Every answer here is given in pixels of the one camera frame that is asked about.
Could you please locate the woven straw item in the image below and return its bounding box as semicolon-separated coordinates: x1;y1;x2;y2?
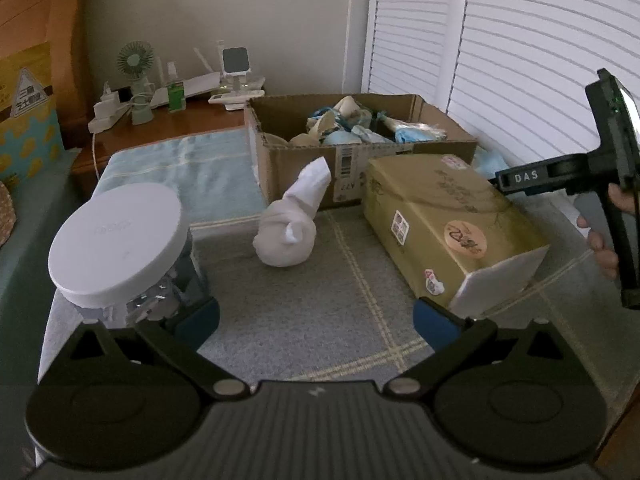
0;179;19;249

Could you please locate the light blue blanket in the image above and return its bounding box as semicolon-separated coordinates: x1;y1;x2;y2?
94;127;269;227

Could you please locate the light blue face mask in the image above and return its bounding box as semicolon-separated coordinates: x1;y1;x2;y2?
472;145;511;182

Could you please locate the white power strip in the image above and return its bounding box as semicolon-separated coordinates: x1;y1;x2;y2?
88;87;135;134

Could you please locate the yellow and teal paper bag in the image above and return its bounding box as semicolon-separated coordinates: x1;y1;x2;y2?
0;42;66;187

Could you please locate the pale green desk fan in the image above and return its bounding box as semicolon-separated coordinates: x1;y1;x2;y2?
116;41;157;126

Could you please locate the wooden headboard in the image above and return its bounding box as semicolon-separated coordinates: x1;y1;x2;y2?
0;0;101;152

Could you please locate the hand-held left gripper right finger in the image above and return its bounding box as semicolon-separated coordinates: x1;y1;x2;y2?
382;297;567;402

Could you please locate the white router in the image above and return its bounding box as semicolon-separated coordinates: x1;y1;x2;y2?
149;47;224;109

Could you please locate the person's right hand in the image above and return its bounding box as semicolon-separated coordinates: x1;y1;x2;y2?
575;182;640;282

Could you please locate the small white screen device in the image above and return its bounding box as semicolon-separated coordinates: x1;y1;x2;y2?
207;45;267;111

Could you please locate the white folded cloth bunny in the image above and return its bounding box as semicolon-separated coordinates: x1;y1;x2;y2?
252;155;332;267

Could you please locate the wide white louvered door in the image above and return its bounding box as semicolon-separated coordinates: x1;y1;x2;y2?
444;0;640;202

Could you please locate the gold paper wrapped box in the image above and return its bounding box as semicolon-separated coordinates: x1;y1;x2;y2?
360;153;551;317

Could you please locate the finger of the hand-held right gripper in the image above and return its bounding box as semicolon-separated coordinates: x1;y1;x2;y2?
494;152;597;197

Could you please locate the clear jar with white lid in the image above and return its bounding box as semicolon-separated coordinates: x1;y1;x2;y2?
47;183;211;324

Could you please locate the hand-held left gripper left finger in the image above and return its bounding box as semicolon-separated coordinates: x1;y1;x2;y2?
70;297;252;402

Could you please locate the brown cardboard box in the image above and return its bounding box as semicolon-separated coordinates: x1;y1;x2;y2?
243;93;479;211

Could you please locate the wooden nightstand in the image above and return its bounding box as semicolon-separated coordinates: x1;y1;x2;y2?
70;97;252;187

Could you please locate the grey checked blanket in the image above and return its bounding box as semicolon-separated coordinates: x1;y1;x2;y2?
40;145;640;413

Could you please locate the green liquid spray bottle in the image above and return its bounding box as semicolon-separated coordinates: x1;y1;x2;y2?
166;61;187;112

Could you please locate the green bed sheet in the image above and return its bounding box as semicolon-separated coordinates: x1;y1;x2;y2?
0;149;97;391

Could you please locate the narrow white louvered door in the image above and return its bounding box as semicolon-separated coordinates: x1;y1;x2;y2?
362;0;472;112

